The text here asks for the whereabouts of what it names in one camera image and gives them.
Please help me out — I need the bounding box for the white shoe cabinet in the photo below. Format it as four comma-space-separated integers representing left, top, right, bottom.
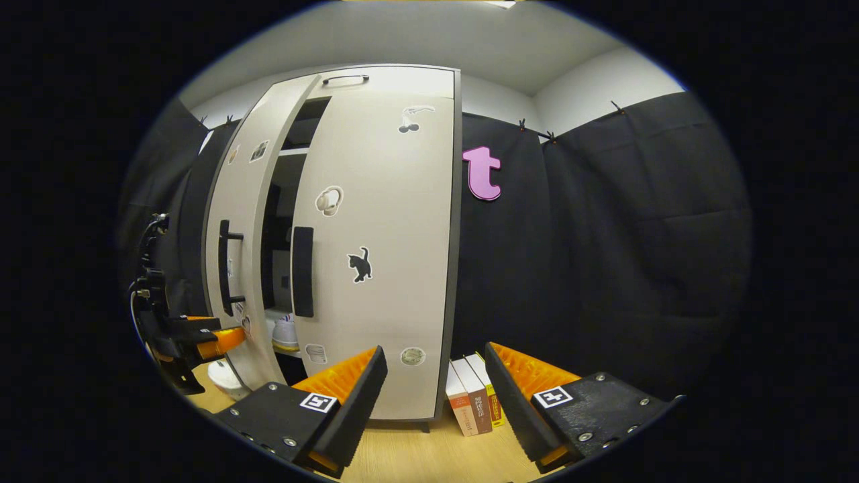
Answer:
201, 64, 464, 433

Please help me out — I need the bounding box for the white and orange book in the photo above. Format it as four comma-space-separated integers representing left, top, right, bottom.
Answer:
445, 362, 479, 437

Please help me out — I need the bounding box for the black backdrop cloth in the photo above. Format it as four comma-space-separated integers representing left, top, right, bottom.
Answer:
117, 91, 752, 403

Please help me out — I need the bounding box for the white striped canvas shoe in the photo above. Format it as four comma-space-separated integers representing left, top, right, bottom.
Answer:
270, 313, 301, 354

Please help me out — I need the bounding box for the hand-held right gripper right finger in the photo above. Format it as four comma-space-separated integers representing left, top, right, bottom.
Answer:
485, 342, 682, 474

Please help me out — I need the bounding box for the white cabinet drawer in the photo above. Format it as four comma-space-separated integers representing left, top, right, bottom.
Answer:
305, 65, 458, 108

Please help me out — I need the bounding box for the black door handle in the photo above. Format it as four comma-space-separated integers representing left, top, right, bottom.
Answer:
291, 226, 315, 319
218, 220, 246, 317

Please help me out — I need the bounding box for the brown book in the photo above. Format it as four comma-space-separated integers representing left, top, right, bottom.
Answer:
451, 358, 494, 434

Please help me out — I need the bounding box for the white shoe cabinet door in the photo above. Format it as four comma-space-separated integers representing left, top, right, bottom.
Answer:
290, 94, 458, 422
203, 75, 323, 391

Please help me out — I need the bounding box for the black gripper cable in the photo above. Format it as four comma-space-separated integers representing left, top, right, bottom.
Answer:
136, 213, 169, 269

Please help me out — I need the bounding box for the white rounded object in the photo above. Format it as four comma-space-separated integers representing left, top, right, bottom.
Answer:
207, 360, 253, 402

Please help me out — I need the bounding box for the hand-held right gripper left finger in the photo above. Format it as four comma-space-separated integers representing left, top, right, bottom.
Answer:
213, 345, 389, 478

